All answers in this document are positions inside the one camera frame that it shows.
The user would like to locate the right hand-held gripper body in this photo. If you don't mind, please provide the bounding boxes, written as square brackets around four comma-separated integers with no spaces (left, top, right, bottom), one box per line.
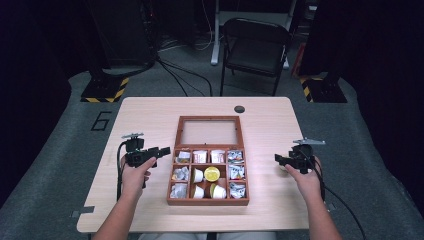
[287,137,326,175]

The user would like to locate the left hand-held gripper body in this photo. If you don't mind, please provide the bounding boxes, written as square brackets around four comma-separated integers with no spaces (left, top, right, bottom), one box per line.
[121,132,158,169]

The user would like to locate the wooden box with glass lid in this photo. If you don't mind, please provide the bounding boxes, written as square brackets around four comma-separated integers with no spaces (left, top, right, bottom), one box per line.
[165,115,251,207]

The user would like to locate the person's right hand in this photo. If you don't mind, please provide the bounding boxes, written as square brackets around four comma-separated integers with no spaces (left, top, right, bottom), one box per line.
[284,157,324,201]

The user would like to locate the person's left hand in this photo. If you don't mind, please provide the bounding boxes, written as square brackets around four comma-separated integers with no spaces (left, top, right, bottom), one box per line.
[120,155,158,200]

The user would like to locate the white yellow packet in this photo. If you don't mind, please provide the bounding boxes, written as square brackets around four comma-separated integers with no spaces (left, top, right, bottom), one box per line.
[175,150,192,165]

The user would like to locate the silver foil packet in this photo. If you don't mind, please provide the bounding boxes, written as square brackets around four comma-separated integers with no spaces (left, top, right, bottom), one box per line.
[227,150,244,164]
[171,166,190,182]
[170,182,189,199]
[229,181,247,200]

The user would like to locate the white red packet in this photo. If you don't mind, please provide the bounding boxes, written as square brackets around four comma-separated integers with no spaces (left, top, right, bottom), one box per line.
[210,149,226,164]
[192,150,208,164]

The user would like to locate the white creamer cup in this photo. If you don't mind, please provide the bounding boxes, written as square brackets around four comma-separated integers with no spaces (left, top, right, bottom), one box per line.
[192,185,206,200]
[192,168,205,184]

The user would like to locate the foil packet with orange print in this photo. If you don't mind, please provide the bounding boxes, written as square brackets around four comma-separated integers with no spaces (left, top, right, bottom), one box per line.
[228,165,246,181]

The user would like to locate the yellow lid creamer cup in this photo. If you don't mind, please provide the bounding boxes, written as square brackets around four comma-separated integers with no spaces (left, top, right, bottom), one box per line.
[203,166,221,183]

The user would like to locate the white cup with yellow rim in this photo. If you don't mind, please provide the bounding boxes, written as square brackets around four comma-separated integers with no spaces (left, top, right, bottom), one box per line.
[209,182,228,200]

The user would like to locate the striped black stand base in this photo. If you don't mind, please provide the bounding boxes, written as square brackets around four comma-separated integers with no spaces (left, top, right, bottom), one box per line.
[298,75,349,104]
[80,74,130,104]

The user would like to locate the grey floor mat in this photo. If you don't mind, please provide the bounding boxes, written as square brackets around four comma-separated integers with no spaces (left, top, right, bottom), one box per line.
[0,46,424,240]

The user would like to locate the black folding chair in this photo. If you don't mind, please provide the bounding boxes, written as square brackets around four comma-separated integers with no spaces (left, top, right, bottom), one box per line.
[219,17,292,98]

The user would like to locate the black curtain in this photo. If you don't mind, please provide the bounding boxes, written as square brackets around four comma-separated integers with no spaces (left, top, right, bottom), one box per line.
[0,0,101,203]
[299,0,424,216]

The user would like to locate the dark equipment cabinet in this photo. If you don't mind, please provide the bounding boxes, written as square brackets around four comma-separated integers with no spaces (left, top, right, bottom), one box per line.
[87,0,158,68]

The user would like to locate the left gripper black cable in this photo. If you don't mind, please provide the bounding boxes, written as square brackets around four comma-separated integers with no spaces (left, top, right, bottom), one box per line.
[115,140,130,202]

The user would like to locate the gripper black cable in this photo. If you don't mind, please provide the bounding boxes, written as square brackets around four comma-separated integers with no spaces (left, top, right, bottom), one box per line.
[115,140,130,202]
[299,145,368,240]

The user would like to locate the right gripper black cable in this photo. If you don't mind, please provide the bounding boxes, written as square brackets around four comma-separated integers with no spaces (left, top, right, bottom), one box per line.
[299,145,368,240]

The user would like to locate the thick black floor cable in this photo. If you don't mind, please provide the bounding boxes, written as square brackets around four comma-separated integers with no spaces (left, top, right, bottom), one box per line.
[100,54,158,80]

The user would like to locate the white floor cables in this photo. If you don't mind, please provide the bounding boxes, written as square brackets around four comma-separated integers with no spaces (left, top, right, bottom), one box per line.
[158,0,215,53]

